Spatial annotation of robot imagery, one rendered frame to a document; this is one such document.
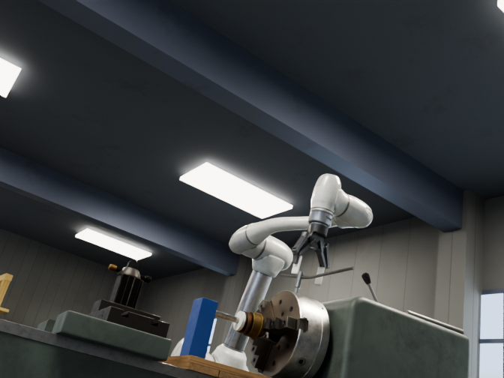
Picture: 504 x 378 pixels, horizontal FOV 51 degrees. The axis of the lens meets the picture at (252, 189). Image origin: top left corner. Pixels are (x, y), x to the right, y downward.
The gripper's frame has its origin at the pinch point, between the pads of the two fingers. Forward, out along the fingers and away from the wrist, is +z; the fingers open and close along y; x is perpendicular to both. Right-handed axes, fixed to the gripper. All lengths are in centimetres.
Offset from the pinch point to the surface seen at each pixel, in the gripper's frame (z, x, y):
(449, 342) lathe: 8, -32, 50
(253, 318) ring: 20.4, 4.8, -16.4
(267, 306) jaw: 13.8, 11.3, -5.1
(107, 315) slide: 34, 2, -72
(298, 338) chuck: 23.5, -10.2, -8.5
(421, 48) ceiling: -190, 45, 108
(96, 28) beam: -139, 180, -51
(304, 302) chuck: 10.5, -5.8, -4.4
